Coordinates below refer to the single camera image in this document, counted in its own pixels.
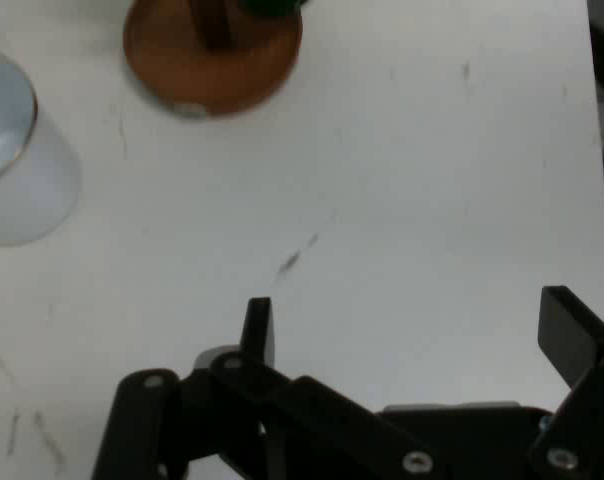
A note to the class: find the green enamel mug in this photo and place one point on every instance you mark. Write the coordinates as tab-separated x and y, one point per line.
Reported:
267	5

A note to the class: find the brown wooden mug tree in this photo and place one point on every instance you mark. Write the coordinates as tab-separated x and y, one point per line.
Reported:
182	70

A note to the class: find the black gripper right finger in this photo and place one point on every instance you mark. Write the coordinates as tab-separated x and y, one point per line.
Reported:
587	415

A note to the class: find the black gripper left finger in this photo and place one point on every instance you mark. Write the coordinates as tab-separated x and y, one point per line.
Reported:
147	430

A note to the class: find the white enamel mug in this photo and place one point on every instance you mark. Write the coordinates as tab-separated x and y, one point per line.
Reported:
37	190

